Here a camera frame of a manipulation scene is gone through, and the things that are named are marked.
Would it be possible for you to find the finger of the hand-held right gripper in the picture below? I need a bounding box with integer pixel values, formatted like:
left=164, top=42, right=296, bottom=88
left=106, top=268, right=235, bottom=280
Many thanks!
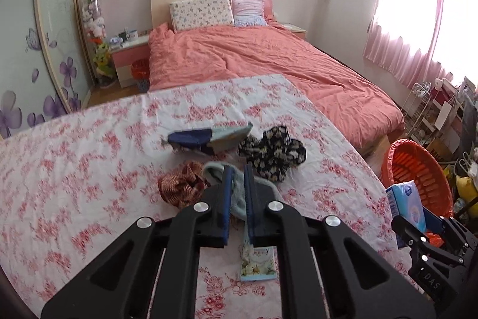
left=391, top=215, right=434, bottom=260
left=424, top=207, right=478, bottom=262

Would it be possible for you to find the yellow bag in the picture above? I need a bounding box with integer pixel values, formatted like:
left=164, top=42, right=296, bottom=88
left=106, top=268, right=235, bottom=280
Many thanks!
left=456, top=175, right=478, bottom=209

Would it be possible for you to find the grey blue sock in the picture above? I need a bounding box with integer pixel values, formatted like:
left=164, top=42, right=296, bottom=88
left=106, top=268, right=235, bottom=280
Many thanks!
left=203, top=161, right=284, bottom=220

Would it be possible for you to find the navy and grey cloth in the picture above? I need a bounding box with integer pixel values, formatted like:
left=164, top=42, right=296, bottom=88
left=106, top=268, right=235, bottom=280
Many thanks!
left=161, top=122, right=254, bottom=156

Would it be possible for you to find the bed with pink duvet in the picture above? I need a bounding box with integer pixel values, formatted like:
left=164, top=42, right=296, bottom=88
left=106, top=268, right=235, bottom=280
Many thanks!
left=148, top=22, right=406, bottom=155

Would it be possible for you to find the pink floral tablecloth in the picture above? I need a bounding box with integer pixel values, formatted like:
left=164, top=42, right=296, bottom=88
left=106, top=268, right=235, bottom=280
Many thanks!
left=0, top=74, right=426, bottom=319

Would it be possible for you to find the pink and white nightstand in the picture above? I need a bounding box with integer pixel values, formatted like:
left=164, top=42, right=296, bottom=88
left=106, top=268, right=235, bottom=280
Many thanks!
left=280, top=22, right=307, bottom=40
left=110, top=37, right=151, bottom=88

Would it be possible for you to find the floral tissue packet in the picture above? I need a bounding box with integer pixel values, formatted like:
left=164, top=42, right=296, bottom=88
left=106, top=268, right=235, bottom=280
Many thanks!
left=239, top=229, right=278, bottom=282

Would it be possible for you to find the pink striped pillow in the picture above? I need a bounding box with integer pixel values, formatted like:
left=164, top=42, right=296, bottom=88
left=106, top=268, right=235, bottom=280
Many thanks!
left=230, top=0, right=269, bottom=27

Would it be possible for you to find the clear tube of plush toys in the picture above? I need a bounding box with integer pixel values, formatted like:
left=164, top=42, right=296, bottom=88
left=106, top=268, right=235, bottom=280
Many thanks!
left=80, top=0, right=114, bottom=86

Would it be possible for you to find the glass wardrobe with purple flowers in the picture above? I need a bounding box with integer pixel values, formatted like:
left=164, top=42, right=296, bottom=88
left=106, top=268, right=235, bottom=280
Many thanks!
left=0, top=0, right=94, bottom=140

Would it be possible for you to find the blue tissue packet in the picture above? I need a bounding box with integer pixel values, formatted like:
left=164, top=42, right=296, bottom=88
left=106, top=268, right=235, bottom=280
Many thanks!
left=385, top=181, right=428, bottom=233

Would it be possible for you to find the red bag under nightstand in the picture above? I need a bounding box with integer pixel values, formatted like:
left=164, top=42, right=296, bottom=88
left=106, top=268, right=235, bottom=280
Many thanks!
left=131, top=59, right=151, bottom=93

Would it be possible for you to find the orange plastic laundry basket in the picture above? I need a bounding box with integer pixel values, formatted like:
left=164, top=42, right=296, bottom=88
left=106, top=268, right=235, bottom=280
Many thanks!
left=382, top=139, right=454, bottom=230

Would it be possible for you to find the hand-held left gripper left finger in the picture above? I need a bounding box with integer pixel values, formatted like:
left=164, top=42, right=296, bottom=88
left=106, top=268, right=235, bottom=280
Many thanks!
left=40, top=166, right=236, bottom=319

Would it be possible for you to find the pink curtain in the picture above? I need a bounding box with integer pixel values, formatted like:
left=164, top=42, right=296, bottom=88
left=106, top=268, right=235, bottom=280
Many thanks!
left=364, top=0, right=478, bottom=88

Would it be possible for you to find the dark floral cloth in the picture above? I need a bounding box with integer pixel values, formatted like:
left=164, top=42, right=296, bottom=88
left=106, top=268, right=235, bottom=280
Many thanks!
left=238, top=125, right=307, bottom=182

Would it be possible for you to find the white floral pillow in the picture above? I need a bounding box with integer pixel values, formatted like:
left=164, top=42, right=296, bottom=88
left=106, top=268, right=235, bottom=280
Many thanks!
left=170, top=0, right=235, bottom=33

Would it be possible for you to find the brown striped scrunchie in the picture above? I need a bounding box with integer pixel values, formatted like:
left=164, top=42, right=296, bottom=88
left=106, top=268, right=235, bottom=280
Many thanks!
left=157, top=162, right=210, bottom=208

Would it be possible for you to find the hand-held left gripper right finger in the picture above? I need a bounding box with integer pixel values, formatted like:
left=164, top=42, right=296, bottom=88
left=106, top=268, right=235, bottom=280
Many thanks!
left=243, top=163, right=437, bottom=319

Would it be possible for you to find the white wire rack cart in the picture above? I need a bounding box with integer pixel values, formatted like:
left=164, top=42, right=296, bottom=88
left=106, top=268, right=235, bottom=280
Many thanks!
left=401, top=82, right=434, bottom=140

